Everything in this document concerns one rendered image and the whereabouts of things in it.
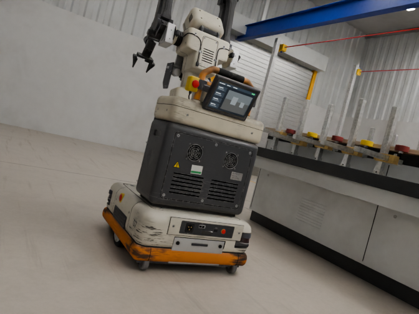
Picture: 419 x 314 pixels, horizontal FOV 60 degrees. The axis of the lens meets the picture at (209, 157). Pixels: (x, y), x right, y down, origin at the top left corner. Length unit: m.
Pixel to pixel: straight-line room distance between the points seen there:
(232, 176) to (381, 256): 1.20
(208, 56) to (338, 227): 1.53
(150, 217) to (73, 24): 6.64
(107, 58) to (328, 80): 6.53
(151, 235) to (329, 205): 1.60
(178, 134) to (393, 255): 1.58
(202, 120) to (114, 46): 6.49
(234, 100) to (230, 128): 0.14
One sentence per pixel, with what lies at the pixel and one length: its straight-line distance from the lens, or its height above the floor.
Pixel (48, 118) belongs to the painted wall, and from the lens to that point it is 7.86.
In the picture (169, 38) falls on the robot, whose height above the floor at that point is 1.14.
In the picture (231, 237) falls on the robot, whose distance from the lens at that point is 1.86.
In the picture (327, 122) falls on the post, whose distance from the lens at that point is 2.75.
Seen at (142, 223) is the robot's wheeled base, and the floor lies 0.22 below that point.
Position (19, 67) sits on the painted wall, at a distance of 7.81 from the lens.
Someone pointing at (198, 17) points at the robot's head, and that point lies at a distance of 2.22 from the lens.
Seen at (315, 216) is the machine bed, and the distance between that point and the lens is 2.96.
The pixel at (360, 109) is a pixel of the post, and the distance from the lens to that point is 2.61.
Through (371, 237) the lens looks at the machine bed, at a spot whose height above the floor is 0.29.
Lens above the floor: 0.65
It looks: 3 degrees down
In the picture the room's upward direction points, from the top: 14 degrees clockwise
